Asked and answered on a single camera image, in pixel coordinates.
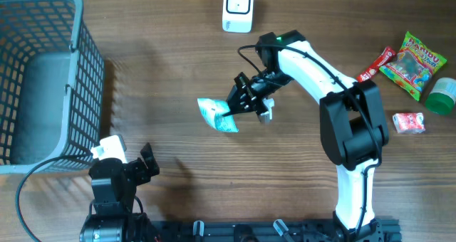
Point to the small red packet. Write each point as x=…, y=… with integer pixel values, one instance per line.
x=387, y=55

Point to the grey plastic shopping basket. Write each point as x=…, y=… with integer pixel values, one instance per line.
x=52, y=78

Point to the green lid jar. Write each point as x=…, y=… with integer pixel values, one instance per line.
x=441, y=99

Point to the Haribo gummy worms bag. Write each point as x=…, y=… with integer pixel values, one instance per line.
x=413, y=66

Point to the teal wet wipes pack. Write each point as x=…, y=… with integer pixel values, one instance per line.
x=213, y=113

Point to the red white small box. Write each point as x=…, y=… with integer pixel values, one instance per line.
x=410, y=123

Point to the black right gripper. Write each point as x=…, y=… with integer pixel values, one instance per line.
x=236, y=97

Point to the white barcode scanner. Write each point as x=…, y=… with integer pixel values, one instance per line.
x=237, y=16

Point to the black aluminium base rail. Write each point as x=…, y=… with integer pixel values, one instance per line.
x=309, y=230

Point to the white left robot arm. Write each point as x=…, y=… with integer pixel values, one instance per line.
x=116, y=214

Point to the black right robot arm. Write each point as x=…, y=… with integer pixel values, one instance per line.
x=353, y=126

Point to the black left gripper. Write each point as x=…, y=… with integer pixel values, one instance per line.
x=143, y=175

